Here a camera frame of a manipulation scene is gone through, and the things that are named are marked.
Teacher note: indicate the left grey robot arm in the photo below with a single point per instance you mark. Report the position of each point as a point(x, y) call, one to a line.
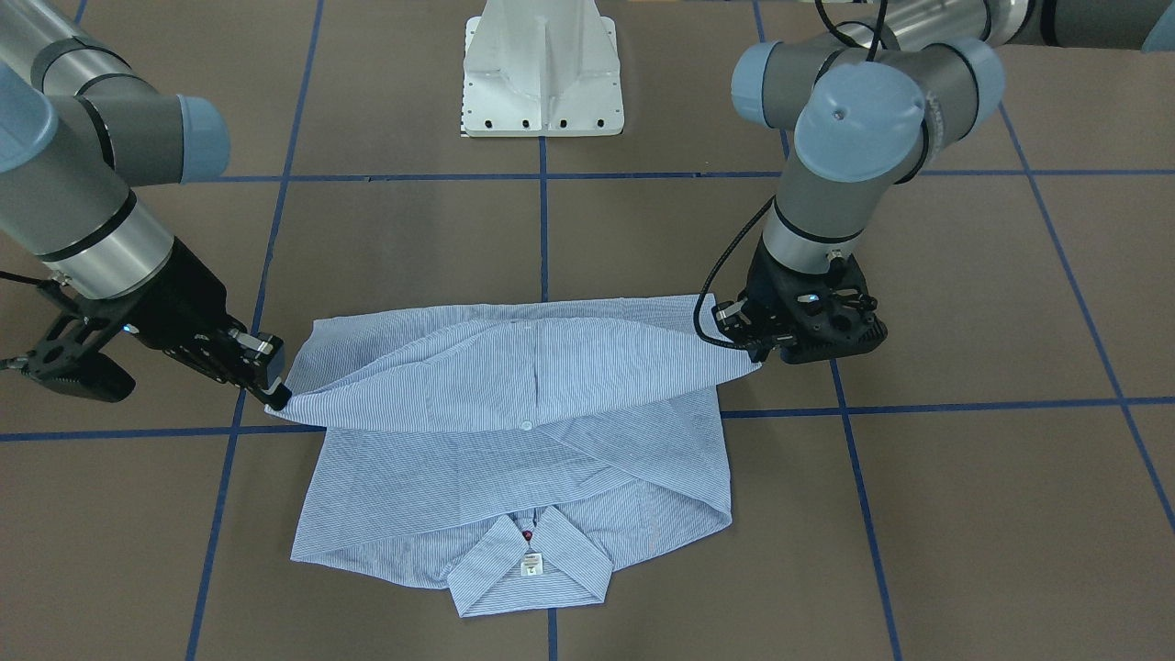
point(868, 105)

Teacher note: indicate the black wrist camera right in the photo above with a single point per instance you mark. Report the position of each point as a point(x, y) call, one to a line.
point(69, 360)

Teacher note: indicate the blue striped button shirt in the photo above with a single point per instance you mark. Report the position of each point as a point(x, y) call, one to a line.
point(516, 456)

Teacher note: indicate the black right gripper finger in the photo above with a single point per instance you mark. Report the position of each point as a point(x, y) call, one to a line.
point(258, 363)

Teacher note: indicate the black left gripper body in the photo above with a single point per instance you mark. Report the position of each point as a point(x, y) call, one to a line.
point(767, 285)

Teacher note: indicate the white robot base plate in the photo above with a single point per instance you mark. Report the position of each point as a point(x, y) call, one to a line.
point(541, 69)

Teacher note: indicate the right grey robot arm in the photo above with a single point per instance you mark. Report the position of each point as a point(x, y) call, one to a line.
point(82, 131)

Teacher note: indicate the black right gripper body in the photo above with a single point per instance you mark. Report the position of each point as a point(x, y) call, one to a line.
point(180, 301)

